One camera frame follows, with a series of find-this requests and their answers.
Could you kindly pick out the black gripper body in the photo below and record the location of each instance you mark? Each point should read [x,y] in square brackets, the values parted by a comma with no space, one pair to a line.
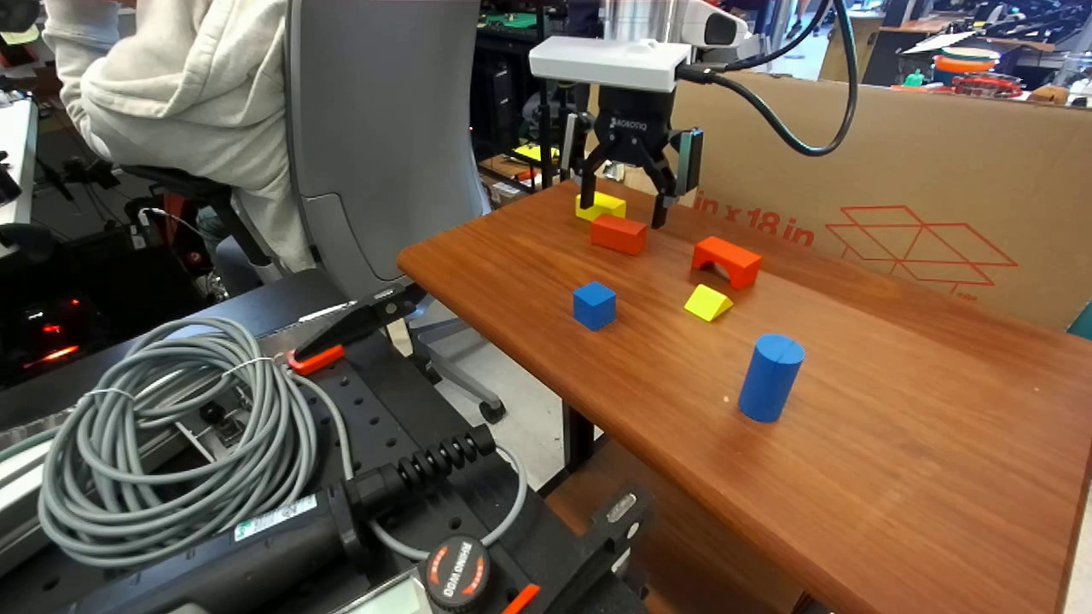
[633,122]

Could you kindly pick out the blue wooden cylinder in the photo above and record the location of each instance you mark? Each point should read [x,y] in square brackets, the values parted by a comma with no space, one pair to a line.
[772,381]

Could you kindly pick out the yellow rectangular wooden block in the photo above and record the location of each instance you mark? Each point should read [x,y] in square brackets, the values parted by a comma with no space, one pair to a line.
[609,205]

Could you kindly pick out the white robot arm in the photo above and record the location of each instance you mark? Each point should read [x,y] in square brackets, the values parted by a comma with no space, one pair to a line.
[684,18]

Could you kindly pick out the black round knob red label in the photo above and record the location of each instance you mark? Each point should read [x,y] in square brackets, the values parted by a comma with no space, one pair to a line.
[456,569]

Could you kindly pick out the large brown cardboard box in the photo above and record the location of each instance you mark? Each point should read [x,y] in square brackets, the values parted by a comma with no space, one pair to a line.
[967,159]

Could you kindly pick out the small orange lever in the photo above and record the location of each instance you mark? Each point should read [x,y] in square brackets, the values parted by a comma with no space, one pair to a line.
[520,597]

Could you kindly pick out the grey-blue wrist plate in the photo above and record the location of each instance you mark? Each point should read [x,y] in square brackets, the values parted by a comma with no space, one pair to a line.
[689,159]

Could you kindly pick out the orange rectangular wooden block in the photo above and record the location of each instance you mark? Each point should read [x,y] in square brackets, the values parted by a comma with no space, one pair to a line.
[619,237]

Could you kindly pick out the black office chair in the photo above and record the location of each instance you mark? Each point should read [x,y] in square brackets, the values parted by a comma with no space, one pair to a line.
[172,190]

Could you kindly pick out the person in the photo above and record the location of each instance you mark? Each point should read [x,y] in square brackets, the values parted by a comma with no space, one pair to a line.
[172,89]

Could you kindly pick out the yellow wedge wooden block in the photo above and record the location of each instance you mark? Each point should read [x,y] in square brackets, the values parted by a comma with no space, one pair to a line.
[708,306]

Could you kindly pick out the grey office chair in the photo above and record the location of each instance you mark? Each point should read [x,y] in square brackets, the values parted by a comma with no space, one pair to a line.
[376,136]

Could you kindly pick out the black electronics with red lights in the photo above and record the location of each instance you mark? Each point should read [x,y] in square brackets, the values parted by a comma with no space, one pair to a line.
[57,318]

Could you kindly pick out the orange arch wooden block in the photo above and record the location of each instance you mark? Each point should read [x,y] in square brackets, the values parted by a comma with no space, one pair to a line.
[729,252]

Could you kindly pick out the black table leg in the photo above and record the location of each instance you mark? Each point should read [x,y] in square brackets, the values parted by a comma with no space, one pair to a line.
[579,439]

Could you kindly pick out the cluttered workbench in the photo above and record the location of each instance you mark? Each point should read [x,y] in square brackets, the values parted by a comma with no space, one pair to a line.
[990,34]

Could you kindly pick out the blue wooden cube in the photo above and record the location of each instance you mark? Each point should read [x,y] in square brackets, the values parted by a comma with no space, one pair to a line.
[596,309]

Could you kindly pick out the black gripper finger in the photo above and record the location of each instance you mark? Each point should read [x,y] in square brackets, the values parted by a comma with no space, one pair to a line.
[660,198]
[588,190]

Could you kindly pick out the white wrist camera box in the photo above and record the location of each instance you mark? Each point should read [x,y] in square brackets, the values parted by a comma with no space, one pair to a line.
[609,62]

